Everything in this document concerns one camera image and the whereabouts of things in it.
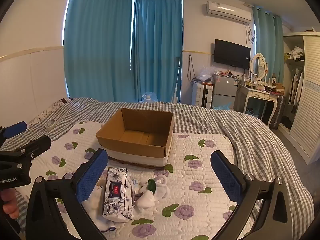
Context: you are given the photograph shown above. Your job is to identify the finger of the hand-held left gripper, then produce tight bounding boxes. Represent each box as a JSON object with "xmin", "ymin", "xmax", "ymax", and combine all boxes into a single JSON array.
[
  {"xmin": 0, "ymin": 135, "xmax": 52, "ymax": 170},
  {"xmin": 0, "ymin": 121, "xmax": 27, "ymax": 145}
]

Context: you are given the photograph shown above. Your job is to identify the person's left hand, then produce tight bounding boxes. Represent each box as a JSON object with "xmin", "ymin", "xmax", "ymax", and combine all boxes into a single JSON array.
[{"xmin": 0, "ymin": 189, "xmax": 20, "ymax": 218}]

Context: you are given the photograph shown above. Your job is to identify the brown cardboard box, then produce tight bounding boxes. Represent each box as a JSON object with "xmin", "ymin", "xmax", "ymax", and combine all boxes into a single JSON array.
[{"xmin": 96, "ymin": 108, "xmax": 174, "ymax": 173}]

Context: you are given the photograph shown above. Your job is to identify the dark brown suitcase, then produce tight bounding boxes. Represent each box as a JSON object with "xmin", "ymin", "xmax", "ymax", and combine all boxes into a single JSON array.
[{"xmin": 271, "ymin": 95, "xmax": 287, "ymax": 130}]

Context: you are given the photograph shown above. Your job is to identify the white plush toy green leaf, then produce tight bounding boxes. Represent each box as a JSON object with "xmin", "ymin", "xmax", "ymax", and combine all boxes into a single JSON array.
[{"xmin": 135, "ymin": 174, "xmax": 170, "ymax": 208}]

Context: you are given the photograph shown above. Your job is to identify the folded clothes pile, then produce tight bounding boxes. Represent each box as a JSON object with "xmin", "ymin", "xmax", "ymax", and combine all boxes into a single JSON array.
[{"xmin": 285, "ymin": 46, "xmax": 305, "ymax": 60}]

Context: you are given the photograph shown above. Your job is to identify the grey mini fridge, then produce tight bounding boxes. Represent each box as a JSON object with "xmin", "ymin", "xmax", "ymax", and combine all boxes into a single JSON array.
[{"xmin": 212, "ymin": 74, "xmax": 239, "ymax": 110}]

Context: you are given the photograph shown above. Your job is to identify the floral quilted mat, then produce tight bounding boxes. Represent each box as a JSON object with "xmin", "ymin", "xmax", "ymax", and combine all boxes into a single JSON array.
[{"xmin": 19, "ymin": 120, "xmax": 250, "ymax": 240}]

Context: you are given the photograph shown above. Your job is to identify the large water bottle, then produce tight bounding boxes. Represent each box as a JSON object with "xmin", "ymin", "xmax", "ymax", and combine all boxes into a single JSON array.
[{"xmin": 142, "ymin": 92, "xmax": 158, "ymax": 103}]

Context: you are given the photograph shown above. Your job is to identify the white oval vanity mirror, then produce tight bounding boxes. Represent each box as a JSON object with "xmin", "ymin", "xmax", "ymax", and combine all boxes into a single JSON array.
[{"xmin": 251, "ymin": 53, "xmax": 265, "ymax": 82}]

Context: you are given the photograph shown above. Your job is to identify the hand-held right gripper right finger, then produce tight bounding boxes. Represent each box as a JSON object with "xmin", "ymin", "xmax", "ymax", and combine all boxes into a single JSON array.
[{"xmin": 210, "ymin": 150, "xmax": 294, "ymax": 240}]

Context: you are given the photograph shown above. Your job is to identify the white air conditioner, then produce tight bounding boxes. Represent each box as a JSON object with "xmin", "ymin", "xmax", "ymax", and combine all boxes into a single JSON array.
[{"xmin": 206, "ymin": 0, "xmax": 252, "ymax": 25}]

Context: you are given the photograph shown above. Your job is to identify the white suitcase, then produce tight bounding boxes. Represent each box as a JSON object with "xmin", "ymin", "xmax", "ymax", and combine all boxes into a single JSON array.
[{"xmin": 192, "ymin": 82, "xmax": 214, "ymax": 109}]

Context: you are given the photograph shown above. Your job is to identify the black wall cable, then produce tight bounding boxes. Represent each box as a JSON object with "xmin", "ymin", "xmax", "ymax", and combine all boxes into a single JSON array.
[{"xmin": 187, "ymin": 54, "xmax": 198, "ymax": 83}]

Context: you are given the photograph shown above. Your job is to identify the narrow teal curtain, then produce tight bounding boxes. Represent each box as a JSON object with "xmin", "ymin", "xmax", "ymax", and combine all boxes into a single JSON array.
[{"xmin": 251, "ymin": 5, "xmax": 284, "ymax": 83}]

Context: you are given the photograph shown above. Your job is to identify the white upright pole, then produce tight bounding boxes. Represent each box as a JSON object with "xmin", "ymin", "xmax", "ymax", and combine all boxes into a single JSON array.
[{"xmin": 173, "ymin": 56, "xmax": 181, "ymax": 103}]

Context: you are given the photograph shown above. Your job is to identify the hanging clothes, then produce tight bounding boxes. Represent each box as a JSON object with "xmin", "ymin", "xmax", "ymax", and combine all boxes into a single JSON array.
[{"xmin": 289, "ymin": 67, "xmax": 304, "ymax": 105}]

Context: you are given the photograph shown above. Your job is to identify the clear plastic bag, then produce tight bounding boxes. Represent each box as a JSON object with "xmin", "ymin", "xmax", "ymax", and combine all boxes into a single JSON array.
[{"xmin": 197, "ymin": 65, "xmax": 218, "ymax": 83}]

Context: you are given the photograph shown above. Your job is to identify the wide teal curtain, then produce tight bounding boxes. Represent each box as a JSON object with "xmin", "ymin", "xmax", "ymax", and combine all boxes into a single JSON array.
[{"xmin": 63, "ymin": 0, "xmax": 134, "ymax": 103}]

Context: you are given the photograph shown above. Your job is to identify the white fluffy plush toy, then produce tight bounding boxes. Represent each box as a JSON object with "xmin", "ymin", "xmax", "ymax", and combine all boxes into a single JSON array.
[{"xmin": 81, "ymin": 185, "xmax": 110, "ymax": 230}]

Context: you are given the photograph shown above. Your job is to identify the teal corner curtain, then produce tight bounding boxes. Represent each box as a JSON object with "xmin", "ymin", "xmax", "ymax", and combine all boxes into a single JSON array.
[{"xmin": 130, "ymin": 0, "xmax": 183, "ymax": 103}]

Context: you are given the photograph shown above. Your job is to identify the white louvred wardrobe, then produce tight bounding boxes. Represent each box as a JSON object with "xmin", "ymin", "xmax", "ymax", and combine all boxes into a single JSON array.
[{"xmin": 282, "ymin": 31, "xmax": 320, "ymax": 165}]

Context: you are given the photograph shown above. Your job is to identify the blue plastic bag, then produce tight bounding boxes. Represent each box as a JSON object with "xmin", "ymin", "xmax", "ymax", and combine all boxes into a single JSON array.
[{"xmin": 212, "ymin": 102, "xmax": 235, "ymax": 111}]

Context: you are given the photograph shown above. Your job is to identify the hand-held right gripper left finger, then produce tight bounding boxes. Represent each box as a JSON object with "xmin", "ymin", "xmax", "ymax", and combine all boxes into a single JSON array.
[{"xmin": 25, "ymin": 148, "xmax": 108, "ymax": 240}]

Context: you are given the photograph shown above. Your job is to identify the white dressing table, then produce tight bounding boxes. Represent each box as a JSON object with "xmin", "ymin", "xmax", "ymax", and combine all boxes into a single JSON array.
[{"xmin": 236, "ymin": 81, "xmax": 279, "ymax": 127}]

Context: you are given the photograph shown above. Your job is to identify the floral tissue pack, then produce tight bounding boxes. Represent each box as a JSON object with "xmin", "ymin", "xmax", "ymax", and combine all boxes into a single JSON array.
[{"xmin": 102, "ymin": 167, "xmax": 137, "ymax": 223}]

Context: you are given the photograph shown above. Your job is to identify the black wall television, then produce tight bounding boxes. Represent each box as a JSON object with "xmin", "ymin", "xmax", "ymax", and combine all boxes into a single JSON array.
[{"xmin": 214, "ymin": 39, "xmax": 251, "ymax": 70}]

